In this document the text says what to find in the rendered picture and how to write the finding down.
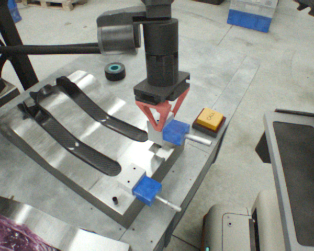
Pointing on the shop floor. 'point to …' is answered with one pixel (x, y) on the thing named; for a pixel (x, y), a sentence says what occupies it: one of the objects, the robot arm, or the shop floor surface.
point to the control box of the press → (8, 37)
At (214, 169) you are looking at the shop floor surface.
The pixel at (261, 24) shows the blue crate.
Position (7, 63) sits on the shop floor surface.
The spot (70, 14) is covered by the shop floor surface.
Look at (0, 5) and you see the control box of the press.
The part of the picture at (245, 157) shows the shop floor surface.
